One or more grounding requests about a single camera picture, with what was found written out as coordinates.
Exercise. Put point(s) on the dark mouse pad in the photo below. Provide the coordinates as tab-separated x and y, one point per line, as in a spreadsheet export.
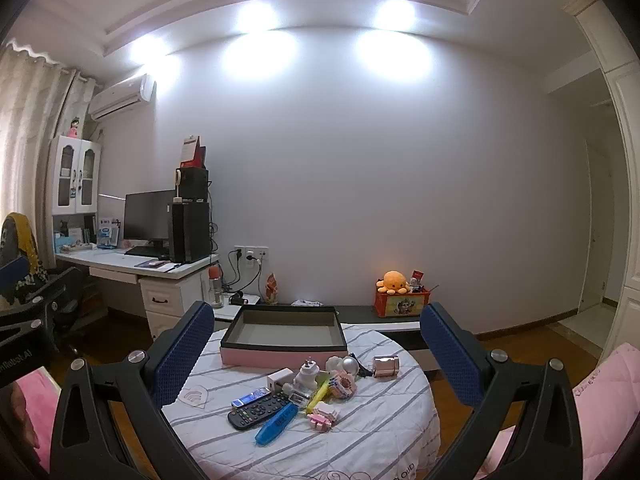
152	263

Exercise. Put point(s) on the black hair clip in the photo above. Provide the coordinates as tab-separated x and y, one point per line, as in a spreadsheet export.
365	371

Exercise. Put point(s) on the black computer monitor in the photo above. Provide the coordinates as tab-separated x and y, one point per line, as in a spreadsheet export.
147	215

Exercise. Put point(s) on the blue packages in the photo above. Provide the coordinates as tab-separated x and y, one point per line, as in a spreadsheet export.
108	234

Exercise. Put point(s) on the red toy box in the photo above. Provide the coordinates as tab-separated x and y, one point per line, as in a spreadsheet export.
402	305

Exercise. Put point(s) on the white striped tablecloth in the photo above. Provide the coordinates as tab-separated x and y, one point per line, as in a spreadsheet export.
380	420

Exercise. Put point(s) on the small black device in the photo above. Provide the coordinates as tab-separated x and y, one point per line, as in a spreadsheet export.
236	297

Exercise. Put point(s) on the beige curtain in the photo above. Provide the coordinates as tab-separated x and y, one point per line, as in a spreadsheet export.
30	135

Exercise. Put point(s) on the rose gold jar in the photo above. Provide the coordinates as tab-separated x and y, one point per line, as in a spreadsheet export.
386	366

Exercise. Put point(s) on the pink quilt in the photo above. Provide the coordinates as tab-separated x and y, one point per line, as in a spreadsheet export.
605	385

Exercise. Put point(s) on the pink doll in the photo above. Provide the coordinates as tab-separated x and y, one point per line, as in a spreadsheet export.
74	129

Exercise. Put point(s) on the white wall socket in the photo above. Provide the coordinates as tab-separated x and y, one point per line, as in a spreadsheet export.
250	254

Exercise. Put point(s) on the white cloth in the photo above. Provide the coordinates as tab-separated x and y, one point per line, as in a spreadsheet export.
306	303

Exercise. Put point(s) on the water bottle with red cap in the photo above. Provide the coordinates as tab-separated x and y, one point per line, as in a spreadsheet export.
216	290

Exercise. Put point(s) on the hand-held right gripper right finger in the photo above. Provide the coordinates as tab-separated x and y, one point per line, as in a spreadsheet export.
450	355

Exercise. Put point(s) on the yellow patterned cloth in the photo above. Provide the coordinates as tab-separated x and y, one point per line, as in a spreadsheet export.
27	240

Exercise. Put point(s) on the pink box with dark rim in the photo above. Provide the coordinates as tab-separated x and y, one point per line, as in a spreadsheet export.
280	357

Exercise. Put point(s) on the white side table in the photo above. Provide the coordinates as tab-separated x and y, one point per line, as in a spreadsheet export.
227	312

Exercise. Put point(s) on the black computer tower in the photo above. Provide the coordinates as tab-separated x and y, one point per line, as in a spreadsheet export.
189	232

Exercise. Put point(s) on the orange octopus plush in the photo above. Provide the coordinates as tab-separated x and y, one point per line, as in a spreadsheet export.
394	282

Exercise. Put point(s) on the small red doll figurine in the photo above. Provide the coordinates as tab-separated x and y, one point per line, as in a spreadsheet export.
271	290

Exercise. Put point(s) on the pink cloth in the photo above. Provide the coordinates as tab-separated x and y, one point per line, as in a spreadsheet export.
30	410

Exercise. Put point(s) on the white hutch cabinet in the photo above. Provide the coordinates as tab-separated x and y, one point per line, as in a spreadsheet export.
75	175

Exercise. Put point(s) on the blue pen packet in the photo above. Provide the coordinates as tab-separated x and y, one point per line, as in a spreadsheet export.
275	425

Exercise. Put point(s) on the white door frame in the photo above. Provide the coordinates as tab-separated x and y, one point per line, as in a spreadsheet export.
625	160

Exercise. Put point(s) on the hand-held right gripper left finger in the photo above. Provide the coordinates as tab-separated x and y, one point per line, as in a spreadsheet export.
185	355

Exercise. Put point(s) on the row of books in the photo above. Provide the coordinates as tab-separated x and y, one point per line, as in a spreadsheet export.
72	240

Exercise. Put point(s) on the white plug adapter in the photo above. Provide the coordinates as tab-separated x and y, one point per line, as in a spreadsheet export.
306	377

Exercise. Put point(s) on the red card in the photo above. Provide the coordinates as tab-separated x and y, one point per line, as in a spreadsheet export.
417	277

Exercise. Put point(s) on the blue and gold lighter box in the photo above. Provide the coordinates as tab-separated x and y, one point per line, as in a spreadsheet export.
247	400

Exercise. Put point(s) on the pink floral packet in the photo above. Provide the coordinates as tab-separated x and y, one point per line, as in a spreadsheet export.
322	417

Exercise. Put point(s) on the white air conditioner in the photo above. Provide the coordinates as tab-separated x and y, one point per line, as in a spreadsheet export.
120	97

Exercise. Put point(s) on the cream small device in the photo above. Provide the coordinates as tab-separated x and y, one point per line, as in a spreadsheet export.
177	180

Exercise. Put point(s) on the black remote control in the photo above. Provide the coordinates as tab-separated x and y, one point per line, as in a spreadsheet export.
255	412

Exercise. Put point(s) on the white charger block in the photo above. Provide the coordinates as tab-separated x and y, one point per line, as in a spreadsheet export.
280	379

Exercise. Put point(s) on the red carton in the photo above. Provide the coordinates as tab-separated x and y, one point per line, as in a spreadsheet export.
192	152

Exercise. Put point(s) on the small clear plastic case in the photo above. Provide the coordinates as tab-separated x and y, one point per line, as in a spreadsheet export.
297	399

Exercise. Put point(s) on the black speaker box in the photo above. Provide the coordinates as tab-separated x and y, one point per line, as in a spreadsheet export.
194	184

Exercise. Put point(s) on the white desk with drawers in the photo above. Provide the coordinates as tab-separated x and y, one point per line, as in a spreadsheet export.
115	262

